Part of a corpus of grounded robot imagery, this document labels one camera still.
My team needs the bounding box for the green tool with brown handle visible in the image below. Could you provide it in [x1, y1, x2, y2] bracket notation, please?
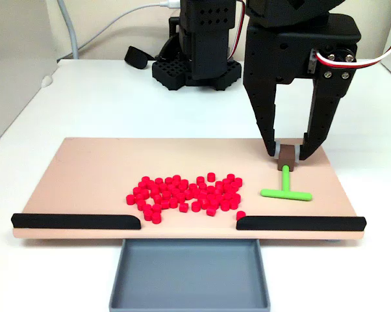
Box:
[259, 144, 313, 203]

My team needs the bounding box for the red white black arm cable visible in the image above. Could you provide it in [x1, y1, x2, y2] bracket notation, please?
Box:
[228, 0, 247, 62]

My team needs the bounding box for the black foam rail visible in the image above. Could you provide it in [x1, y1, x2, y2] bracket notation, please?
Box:
[10, 213, 142, 231]
[236, 215, 367, 232]

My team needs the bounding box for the grey plastic tray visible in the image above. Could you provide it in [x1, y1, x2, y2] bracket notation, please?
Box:
[108, 239, 271, 312]

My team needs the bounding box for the beige flat board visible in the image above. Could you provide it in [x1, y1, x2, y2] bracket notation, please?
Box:
[12, 136, 367, 242]

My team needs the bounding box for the grey side panel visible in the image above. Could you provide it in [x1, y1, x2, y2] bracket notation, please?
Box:
[0, 0, 59, 152]

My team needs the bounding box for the red white black gripper cable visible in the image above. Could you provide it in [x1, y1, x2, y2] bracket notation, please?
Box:
[314, 27, 391, 70]

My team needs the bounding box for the black table clamp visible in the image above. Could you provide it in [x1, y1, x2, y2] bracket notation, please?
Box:
[123, 45, 149, 70]

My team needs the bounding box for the grey tube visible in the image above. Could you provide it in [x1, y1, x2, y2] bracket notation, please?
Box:
[57, 0, 80, 60]

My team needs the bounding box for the white usb cable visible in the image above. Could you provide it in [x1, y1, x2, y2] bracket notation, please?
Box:
[57, 0, 181, 62]

